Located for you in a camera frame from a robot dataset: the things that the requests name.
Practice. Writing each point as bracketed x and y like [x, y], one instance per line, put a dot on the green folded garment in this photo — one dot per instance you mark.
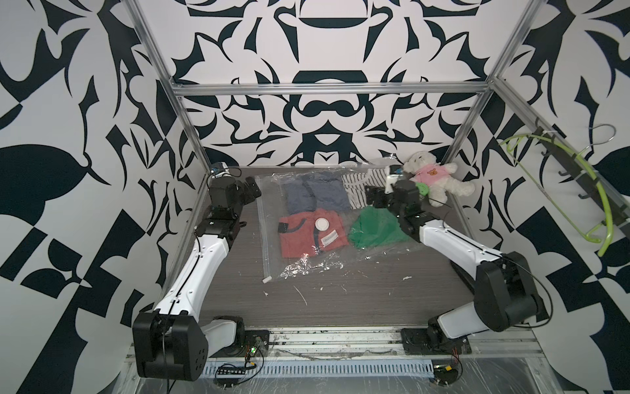
[376, 227]

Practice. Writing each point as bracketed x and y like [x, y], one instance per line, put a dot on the blue tank top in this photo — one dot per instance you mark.
[309, 194]

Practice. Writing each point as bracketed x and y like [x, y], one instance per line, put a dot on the black white striped shirt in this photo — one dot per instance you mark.
[354, 184]

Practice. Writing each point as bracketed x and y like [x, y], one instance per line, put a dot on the clear plastic vacuum bag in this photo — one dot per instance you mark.
[272, 207]

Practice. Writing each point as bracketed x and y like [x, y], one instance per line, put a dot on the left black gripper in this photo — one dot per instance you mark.
[243, 192]

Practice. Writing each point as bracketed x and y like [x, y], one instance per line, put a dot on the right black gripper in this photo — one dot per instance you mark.
[372, 194]

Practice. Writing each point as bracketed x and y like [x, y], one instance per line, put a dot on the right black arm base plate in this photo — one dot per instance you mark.
[430, 342]

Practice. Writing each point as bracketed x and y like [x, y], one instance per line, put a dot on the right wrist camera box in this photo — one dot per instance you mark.
[394, 174]

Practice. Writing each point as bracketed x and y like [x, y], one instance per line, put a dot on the white slotted cable duct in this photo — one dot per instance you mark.
[344, 368]

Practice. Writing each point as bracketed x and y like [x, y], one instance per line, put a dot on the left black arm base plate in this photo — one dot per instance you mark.
[252, 338]

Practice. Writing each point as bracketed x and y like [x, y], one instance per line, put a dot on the green clothes hanger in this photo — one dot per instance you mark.
[599, 234]

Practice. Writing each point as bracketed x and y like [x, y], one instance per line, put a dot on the black wall hook rack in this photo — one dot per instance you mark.
[595, 185]

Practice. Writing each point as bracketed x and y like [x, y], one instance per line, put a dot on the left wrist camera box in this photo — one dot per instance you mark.
[219, 170]

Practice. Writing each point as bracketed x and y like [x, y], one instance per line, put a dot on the red tank top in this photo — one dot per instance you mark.
[299, 238]

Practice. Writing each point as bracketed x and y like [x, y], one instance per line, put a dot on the aluminium frame crossbar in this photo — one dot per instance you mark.
[331, 88]

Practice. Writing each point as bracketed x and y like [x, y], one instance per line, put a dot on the white vacuum bag valve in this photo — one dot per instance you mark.
[322, 224]

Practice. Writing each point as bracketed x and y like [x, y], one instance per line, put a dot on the white teddy bear pink shirt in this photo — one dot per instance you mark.
[424, 168]

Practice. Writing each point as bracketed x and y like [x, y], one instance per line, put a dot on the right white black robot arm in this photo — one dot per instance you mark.
[505, 291]

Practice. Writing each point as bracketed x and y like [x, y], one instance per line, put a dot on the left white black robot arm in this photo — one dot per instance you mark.
[169, 342]

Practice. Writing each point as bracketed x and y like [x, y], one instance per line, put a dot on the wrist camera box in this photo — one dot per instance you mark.
[394, 174]
[219, 170]

